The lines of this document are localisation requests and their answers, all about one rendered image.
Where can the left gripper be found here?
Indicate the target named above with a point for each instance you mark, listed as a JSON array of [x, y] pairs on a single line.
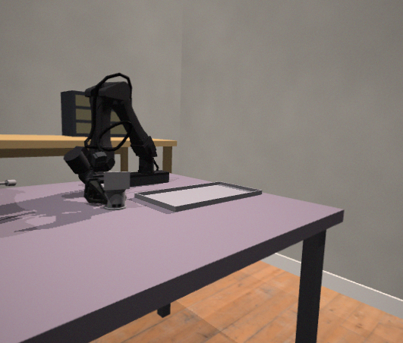
[[93, 192]]

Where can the white l-shaped bracket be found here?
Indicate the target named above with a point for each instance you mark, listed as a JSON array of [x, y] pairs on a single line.
[[116, 180]]

